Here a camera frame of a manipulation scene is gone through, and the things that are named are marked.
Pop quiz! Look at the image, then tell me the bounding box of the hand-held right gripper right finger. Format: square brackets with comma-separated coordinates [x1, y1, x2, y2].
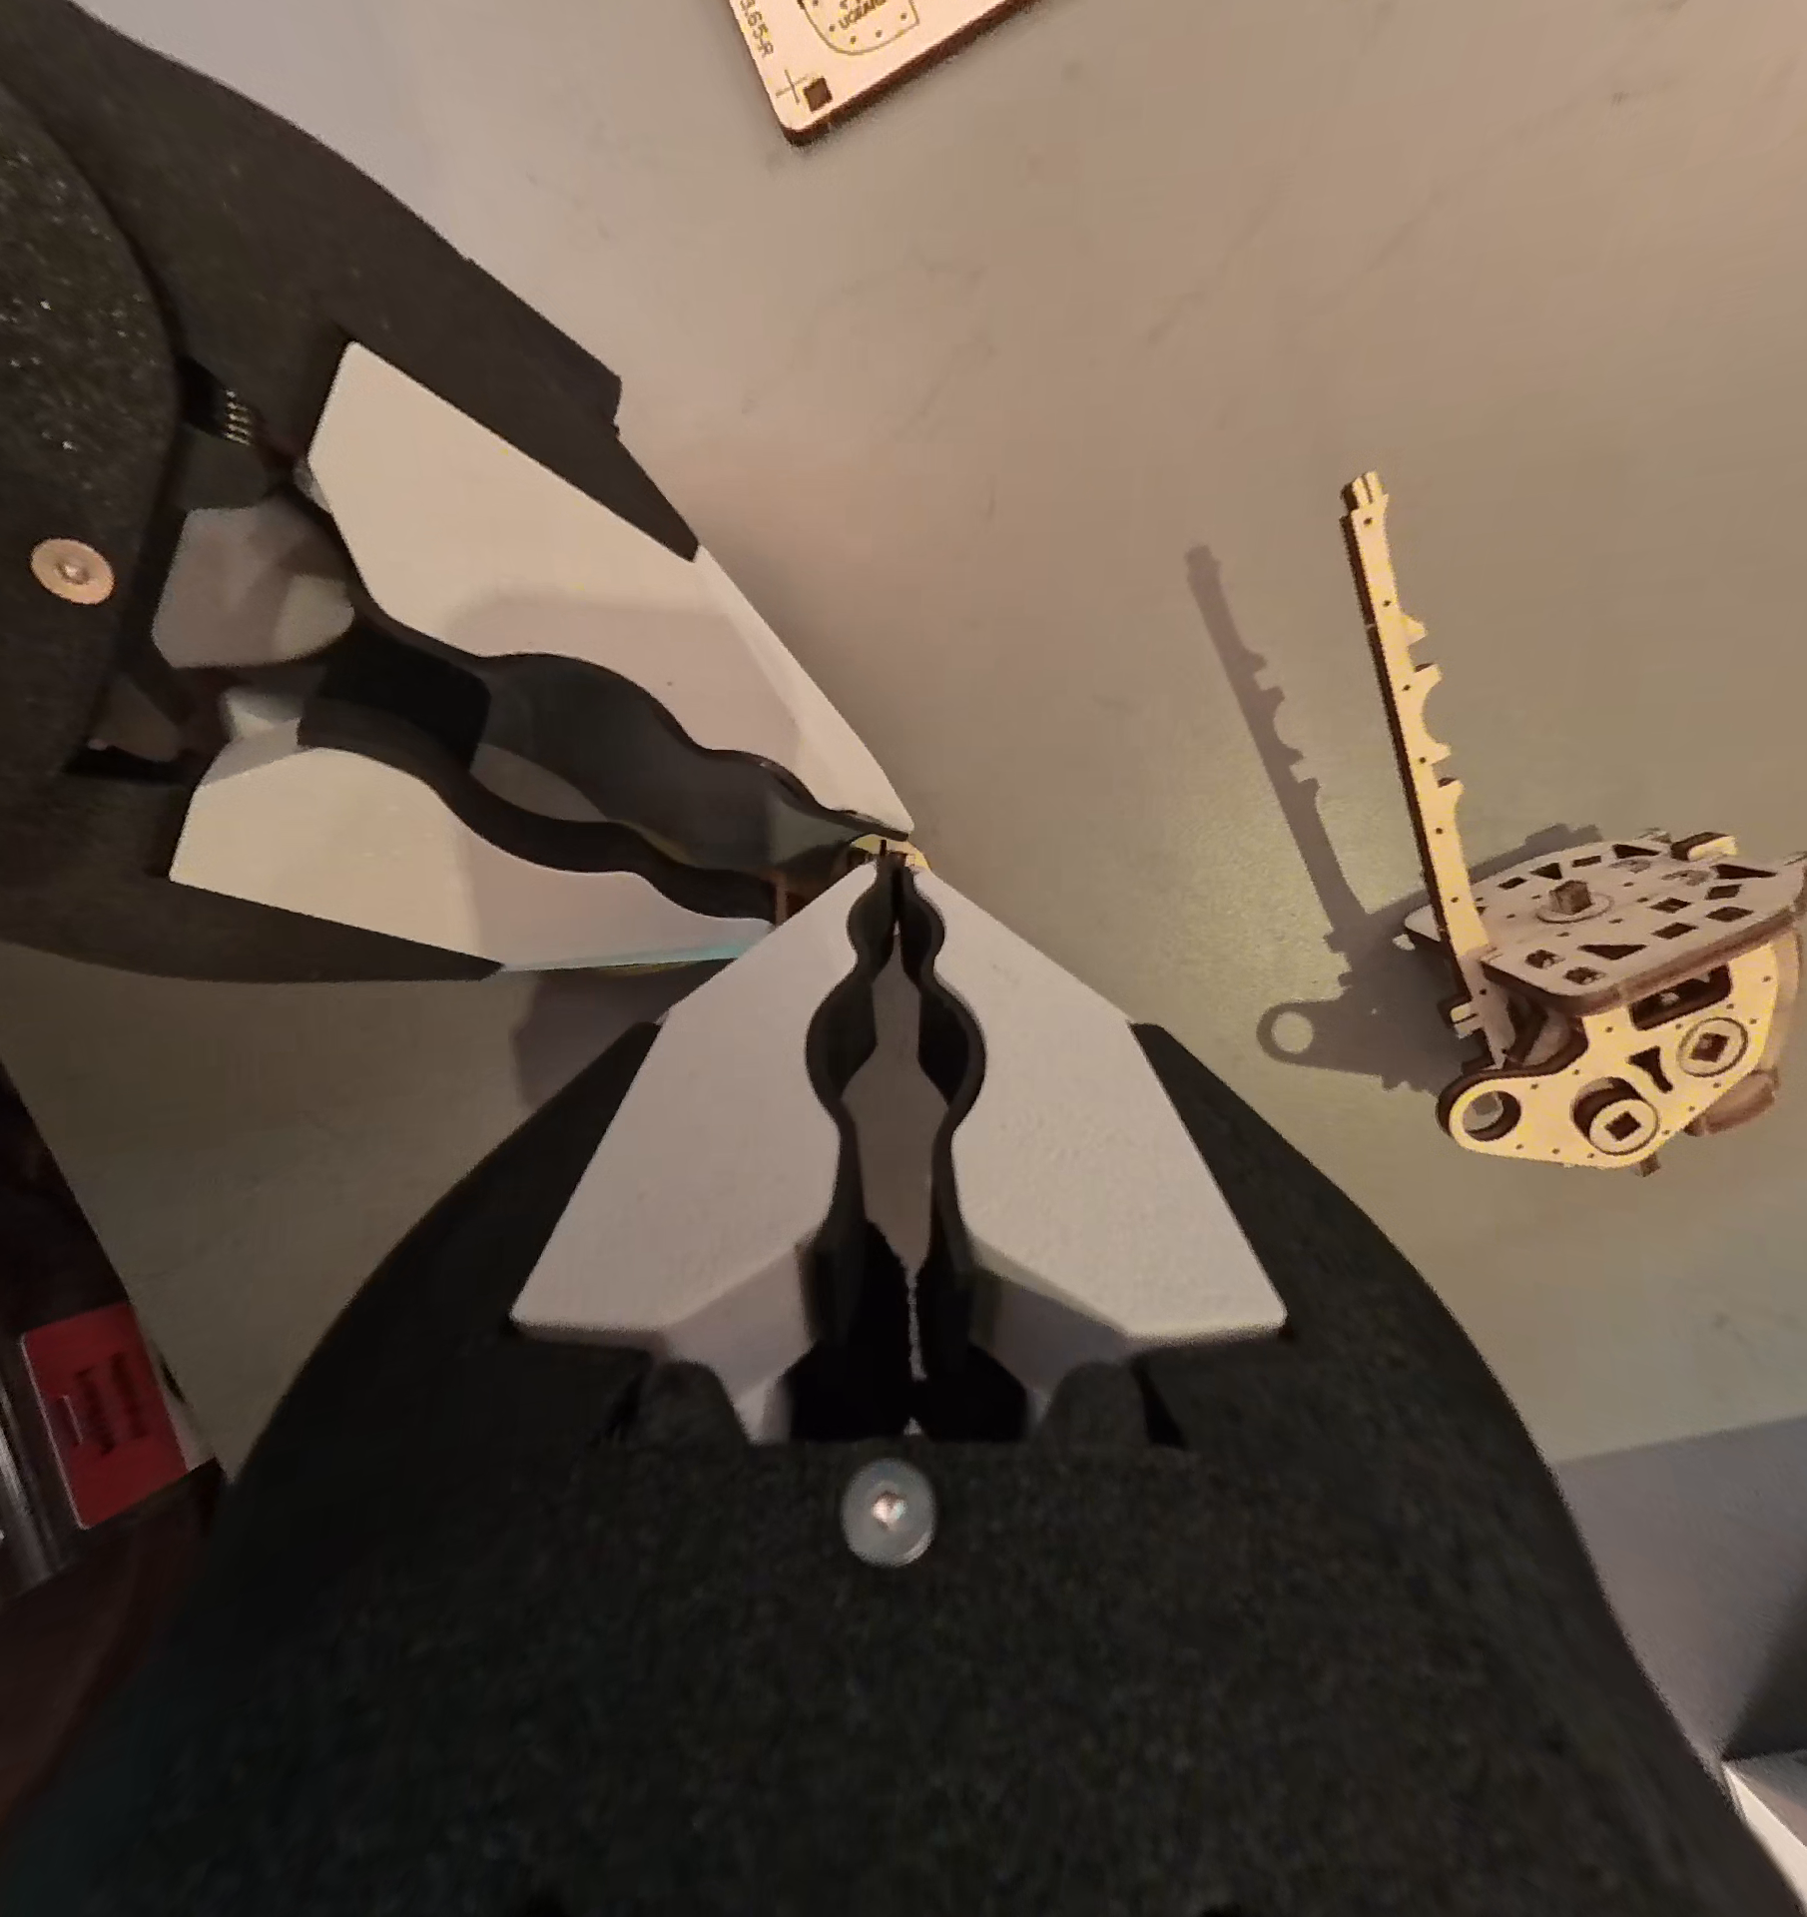
[900, 865, 1289, 1444]

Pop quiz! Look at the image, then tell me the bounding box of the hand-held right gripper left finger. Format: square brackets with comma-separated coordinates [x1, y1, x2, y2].
[506, 863, 920, 1444]

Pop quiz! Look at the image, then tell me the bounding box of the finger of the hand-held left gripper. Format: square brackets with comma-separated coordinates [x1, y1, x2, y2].
[293, 338, 920, 841]
[165, 694, 786, 979]

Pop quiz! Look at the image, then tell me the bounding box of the wooden model assembly with lever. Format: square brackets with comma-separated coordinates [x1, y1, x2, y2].
[1339, 472, 1807, 1179]

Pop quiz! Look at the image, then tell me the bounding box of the laser-cut wooden parts sheet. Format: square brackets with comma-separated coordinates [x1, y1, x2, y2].
[722, 0, 1056, 150]

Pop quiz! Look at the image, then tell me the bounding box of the clear holder with red label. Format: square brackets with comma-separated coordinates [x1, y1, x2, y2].
[0, 1301, 189, 1636]

